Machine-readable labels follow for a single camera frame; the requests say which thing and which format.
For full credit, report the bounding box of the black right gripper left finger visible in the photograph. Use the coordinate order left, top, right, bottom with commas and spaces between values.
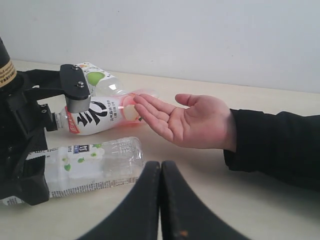
79, 161, 161, 240

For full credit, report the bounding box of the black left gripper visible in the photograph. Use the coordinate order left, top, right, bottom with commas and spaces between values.
0, 64, 91, 206

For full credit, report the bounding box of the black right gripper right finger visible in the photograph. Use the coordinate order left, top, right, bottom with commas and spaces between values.
159, 161, 248, 240

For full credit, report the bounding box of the clear bottle white blue label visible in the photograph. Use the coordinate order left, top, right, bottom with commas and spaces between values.
0, 136, 146, 206

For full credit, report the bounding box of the peach bottle black cap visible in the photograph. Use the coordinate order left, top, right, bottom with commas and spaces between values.
53, 89, 159, 136

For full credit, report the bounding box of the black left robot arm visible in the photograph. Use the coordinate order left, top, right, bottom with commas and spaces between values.
0, 45, 91, 206

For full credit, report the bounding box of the black sleeved forearm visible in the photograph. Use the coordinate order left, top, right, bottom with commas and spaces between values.
223, 109, 320, 191

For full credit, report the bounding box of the tea bottle green apple label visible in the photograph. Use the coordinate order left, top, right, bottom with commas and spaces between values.
74, 62, 126, 97

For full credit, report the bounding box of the person's open hand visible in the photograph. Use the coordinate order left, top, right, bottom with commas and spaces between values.
134, 93, 237, 152

